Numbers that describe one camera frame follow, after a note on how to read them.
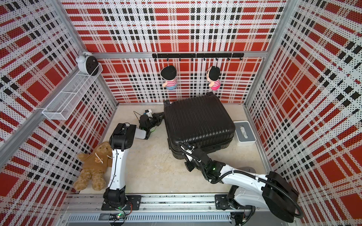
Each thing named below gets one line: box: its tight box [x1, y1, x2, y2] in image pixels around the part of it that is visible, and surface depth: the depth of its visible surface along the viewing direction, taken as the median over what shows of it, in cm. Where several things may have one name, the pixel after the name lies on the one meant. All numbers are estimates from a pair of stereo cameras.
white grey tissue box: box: [233, 120, 257, 147], surface depth 97 cm
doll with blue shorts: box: [160, 65, 178, 90], surface depth 98 cm
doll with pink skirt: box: [206, 65, 222, 91], surface depth 97 cm
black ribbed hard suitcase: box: [163, 91, 236, 160], surface depth 82 cm
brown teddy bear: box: [73, 141, 113, 192], surface depth 81 cm
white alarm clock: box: [75, 50, 99, 76], surface depth 81 cm
